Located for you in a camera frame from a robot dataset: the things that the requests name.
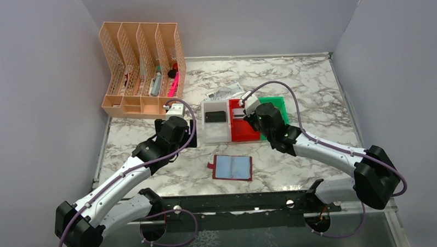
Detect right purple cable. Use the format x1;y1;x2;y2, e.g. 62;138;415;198
239;76;408;203

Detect pink highlighter pen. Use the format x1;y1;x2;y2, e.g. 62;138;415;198
168;70;180;97

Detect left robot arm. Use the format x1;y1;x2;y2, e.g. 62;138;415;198
54;116;197;247

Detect peach plastic file organizer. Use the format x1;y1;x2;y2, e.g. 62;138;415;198
99;22;186;119

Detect paper receipts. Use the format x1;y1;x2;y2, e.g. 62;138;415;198
205;82;245;101

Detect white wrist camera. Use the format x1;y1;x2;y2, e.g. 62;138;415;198
163;103;185;120
238;92;260;115

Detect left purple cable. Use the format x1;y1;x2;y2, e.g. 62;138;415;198
52;98;202;247

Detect green plastic bin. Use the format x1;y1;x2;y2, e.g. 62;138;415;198
256;97;289;141

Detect red leather card holder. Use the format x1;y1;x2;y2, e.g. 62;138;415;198
206;155;253;181

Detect silver credit card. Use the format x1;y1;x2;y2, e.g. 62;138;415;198
232;108;246;120

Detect purple cable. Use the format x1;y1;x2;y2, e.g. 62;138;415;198
239;76;408;203
52;98;202;247

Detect grey green marker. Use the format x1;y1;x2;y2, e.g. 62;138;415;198
149;66;162;97

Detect white plastic bin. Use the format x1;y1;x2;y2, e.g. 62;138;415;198
200;99;231;144

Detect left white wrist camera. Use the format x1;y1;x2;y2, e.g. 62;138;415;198
163;103;185;120

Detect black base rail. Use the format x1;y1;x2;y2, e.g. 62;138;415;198
137;182;341;233

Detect red plastic bin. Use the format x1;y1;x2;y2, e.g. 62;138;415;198
229;99;260;142

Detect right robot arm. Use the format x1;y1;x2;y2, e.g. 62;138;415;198
243;103;401;212

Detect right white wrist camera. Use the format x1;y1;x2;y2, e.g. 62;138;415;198
238;92;260;115

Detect black credit card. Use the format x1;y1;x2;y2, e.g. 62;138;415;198
205;111;227;123

